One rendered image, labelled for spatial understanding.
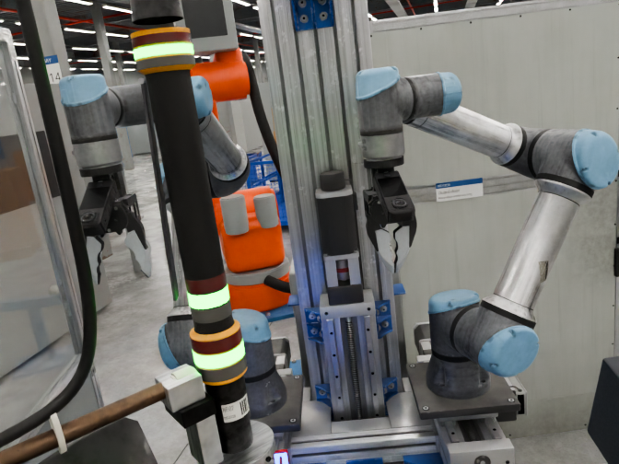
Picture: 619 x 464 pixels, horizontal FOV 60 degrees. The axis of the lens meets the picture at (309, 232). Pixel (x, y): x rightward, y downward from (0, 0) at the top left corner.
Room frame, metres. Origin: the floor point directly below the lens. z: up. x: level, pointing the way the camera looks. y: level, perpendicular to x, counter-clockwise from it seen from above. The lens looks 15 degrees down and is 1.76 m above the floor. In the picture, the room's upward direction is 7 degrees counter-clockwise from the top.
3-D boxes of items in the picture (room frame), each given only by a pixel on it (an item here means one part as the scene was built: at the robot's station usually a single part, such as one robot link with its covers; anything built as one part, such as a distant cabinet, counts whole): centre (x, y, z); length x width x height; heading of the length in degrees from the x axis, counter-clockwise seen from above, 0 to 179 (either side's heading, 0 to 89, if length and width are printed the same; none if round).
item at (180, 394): (0.42, 0.10, 1.50); 0.09 x 0.07 x 0.10; 126
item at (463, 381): (1.15, -0.31, 1.09); 0.15 x 0.15 x 0.10
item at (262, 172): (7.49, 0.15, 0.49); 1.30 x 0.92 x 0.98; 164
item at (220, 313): (0.42, 0.09, 1.59); 0.03 x 0.03 x 0.01
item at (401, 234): (0.95, -0.16, 1.46); 0.06 x 0.03 x 0.09; 2
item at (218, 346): (0.42, 0.09, 1.57); 0.04 x 0.04 x 0.01
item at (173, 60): (0.42, 0.09, 1.79); 0.04 x 0.04 x 0.01
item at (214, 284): (0.42, 0.09, 1.62); 0.03 x 0.03 x 0.01
